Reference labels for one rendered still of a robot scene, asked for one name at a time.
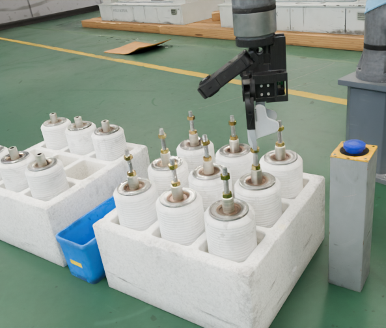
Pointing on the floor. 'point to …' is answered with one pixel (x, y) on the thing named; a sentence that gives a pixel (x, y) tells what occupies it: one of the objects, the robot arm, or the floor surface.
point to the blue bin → (84, 244)
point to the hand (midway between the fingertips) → (250, 140)
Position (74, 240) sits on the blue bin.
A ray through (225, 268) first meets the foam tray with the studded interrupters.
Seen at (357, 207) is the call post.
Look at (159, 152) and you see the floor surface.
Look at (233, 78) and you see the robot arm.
